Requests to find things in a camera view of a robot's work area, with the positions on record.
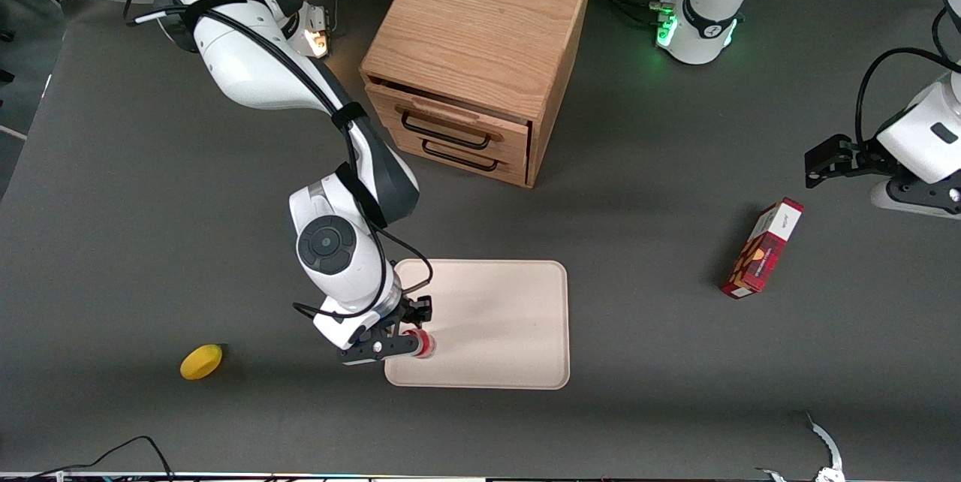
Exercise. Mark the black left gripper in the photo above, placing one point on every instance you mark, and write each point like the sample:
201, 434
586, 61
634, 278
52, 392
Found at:
862, 155

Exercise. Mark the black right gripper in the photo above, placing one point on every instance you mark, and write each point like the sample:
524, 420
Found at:
414, 312

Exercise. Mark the red coke bottle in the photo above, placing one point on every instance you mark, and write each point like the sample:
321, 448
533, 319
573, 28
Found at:
428, 347

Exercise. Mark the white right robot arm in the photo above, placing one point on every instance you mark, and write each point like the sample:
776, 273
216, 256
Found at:
248, 69

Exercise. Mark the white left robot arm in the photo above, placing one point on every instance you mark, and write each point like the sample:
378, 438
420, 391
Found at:
920, 140

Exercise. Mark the beige rectangular tray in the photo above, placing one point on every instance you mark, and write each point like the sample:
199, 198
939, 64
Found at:
495, 324

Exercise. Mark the red cookie box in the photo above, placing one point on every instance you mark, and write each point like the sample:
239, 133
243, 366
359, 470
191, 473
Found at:
762, 249

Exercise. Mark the yellow lemon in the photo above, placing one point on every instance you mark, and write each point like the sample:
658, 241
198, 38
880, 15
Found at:
201, 362

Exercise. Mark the white curved plastic strip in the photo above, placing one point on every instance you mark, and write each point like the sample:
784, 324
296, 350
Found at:
828, 443

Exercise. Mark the wooden drawer cabinet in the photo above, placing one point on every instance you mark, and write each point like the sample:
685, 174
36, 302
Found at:
480, 16

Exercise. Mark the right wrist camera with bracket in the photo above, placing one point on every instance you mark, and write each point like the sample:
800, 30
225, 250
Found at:
379, 350

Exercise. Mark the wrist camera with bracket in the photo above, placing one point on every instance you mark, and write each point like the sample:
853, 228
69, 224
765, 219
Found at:
912, 200
379, 350

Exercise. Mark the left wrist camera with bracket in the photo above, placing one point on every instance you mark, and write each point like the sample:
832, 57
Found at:
912, 200

